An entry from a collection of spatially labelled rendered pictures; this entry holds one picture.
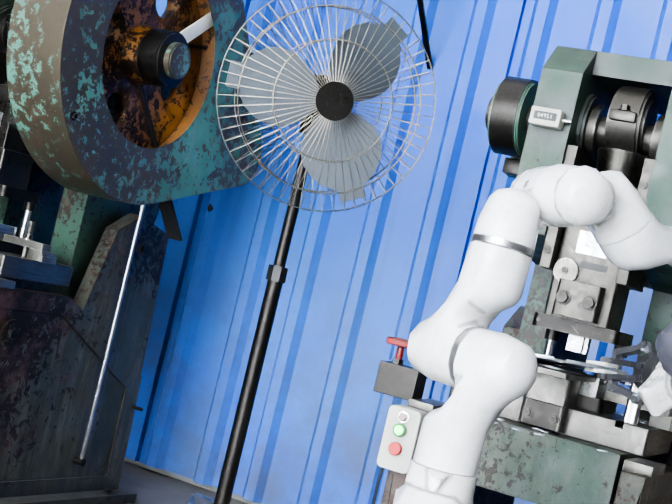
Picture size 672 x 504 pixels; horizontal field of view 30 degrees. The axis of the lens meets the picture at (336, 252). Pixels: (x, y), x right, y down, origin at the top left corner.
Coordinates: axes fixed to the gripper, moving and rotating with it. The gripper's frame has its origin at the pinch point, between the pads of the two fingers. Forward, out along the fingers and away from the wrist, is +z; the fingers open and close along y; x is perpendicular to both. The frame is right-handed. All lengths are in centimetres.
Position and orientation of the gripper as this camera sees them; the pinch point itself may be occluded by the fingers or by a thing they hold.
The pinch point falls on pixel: (601, 367)
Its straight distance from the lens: 268.7
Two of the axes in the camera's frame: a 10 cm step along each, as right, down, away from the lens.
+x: -8.7, -2.0, -4.4
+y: 1.8, -9.8, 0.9
